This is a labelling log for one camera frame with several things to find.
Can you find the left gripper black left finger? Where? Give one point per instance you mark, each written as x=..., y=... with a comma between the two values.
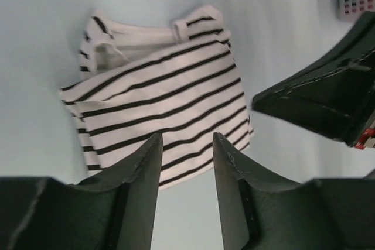
x=114, y=209

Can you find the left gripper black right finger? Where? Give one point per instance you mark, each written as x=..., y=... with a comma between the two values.
x=260, y=209

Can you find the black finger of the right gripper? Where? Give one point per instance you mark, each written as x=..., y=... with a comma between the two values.
x=334, y=96

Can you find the black white striped tank top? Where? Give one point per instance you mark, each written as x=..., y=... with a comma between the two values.
x=181, y=81

